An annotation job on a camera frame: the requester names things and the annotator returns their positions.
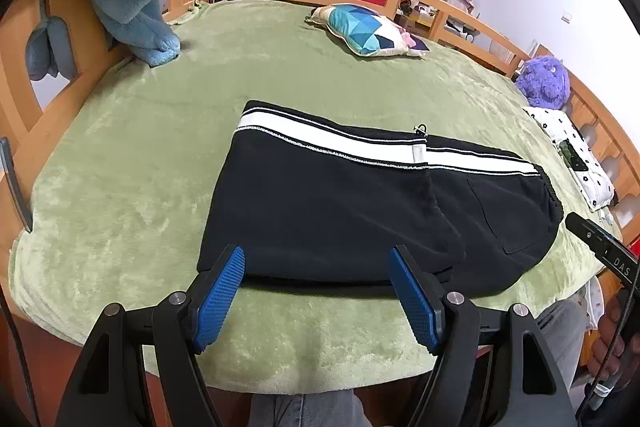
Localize white star-print bin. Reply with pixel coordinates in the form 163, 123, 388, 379
580, 279, 608, 348

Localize black pants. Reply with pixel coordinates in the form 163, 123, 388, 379
196, 100, 563, 300

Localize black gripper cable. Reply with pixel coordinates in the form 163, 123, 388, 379
0, 292, 41, 427
575, 257, 640, 413

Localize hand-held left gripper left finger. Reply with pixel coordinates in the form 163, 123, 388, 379
55, 244, 247, 427

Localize grey metal bar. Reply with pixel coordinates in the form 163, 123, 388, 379
0, 137, 33, 235

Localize dark green patterned cloth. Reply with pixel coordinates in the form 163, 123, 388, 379
559, 139, 591, 172

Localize person's right hand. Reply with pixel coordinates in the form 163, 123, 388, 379
586, 302, 633, 380

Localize wooden bed frame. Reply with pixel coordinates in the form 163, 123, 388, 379
0, 0, 640, 343

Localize white floral pillow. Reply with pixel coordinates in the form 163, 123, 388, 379
522, 106, 616, 212

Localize purple plush toy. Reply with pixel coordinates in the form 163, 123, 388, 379
515, 55, 571, 109

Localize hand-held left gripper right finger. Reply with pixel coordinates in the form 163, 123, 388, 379
387, 245, 576, 427

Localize geometric patterned pillow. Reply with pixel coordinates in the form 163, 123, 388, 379
305, 3, 428, 58

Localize green plush blanket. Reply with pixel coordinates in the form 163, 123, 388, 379
10, 0, 623, 395

